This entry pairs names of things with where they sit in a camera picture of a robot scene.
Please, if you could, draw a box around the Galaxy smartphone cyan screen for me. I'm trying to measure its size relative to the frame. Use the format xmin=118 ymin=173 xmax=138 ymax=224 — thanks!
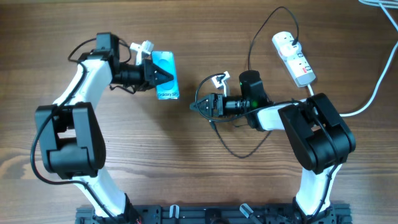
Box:
xmin=151 ymin=51 xmax=180 ymax=100

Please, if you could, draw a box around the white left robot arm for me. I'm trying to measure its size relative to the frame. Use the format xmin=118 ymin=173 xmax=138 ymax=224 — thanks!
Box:
xmin=30 ymin=32 xmax=177 ymax=223

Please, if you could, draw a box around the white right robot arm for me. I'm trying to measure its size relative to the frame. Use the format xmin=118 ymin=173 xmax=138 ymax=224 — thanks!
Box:
xmin=190 ymin=70 xmax=356 ymax=223

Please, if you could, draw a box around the white charger plug adapter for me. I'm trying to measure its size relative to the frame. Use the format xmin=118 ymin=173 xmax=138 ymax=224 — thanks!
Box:
xmin=279 ymin=42 xmax=302 ymax=60

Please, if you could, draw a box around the white power strip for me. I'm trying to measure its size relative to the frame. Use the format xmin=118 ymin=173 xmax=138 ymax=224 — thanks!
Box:
xmin=272 ymin=31 xmax=316 ymax=87

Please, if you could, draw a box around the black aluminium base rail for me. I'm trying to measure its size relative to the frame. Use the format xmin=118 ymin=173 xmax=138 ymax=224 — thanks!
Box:
xmin=75 ymin=203 xmax=353 ymax=224

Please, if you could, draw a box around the white power strip cord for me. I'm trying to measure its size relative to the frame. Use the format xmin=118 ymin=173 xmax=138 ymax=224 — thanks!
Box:
xmin=307 ymin=0 xmax=398 ymax=118

